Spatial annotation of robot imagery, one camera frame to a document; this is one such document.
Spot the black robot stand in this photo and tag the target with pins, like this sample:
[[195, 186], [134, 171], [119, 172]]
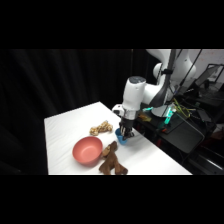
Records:
[[181, 133]]

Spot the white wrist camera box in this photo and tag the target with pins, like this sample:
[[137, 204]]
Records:
[[117, 110]]

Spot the brown moose plush toy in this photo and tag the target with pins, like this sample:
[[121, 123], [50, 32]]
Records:
[[111, 161]]

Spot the spotted giraffe plush toy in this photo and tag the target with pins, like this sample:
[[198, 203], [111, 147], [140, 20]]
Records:
[[101, 127]]

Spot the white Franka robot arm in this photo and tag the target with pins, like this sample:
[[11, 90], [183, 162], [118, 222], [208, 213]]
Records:
[[135, 93]]

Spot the black curtain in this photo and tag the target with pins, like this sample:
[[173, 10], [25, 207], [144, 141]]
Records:
[[43, 83]]

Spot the pink plastic bowl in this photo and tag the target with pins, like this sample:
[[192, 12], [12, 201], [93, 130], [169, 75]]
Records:
[[87, 150]]

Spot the blue plastic cup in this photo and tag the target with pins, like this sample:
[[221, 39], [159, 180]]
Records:
[[119, 138]]

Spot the yellow-brown flat object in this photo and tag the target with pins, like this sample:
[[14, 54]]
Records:
[[145, 117]]

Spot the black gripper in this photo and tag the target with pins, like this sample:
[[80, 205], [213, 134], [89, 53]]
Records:
[[126, 122]]

